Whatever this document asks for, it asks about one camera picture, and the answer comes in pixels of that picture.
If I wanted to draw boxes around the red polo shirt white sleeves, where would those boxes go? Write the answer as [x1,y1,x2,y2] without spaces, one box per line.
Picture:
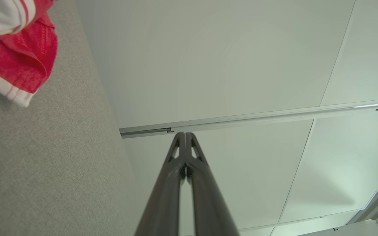
[0,0,58,108]

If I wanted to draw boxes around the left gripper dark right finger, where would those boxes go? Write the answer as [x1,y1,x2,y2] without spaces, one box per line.
[186,132,241,236]

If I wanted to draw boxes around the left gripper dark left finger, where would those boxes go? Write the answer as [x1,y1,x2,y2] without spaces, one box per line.
[135,132,186,236]

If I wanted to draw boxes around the grey fabric sofa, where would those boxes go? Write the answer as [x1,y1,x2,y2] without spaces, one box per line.
[0,0,143,236]

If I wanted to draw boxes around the aluminium ceiling rail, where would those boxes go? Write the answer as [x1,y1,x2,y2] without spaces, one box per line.
[119,98,378,139]

